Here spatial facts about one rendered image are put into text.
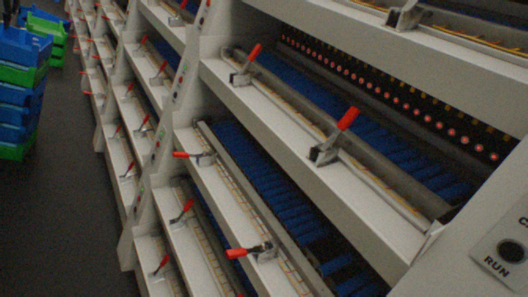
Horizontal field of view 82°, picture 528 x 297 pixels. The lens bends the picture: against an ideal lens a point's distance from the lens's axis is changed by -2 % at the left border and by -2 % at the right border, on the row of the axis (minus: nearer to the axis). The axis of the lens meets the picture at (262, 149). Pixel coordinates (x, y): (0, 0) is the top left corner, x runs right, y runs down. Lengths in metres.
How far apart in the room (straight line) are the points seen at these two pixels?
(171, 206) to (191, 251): 0.15
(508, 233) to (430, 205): 0.11
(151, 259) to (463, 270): 0.82
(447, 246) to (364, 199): 0.11
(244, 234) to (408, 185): 0.29
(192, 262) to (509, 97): 0.64
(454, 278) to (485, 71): 0.19
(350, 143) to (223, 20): 0.43
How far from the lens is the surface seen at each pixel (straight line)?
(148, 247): 1.02
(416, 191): 0.42
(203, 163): 0.69
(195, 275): 0.73
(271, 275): 0.53
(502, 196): 0.33
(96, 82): 2.03
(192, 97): 0.80
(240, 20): 0.78
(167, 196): 0.90
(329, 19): 0.48
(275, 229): 0.55
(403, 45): 0.40
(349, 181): 0.43
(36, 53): 1.33
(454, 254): 0.35
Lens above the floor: 0.89
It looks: 22 degrees down
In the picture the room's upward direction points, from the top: 27 degrees clockwise
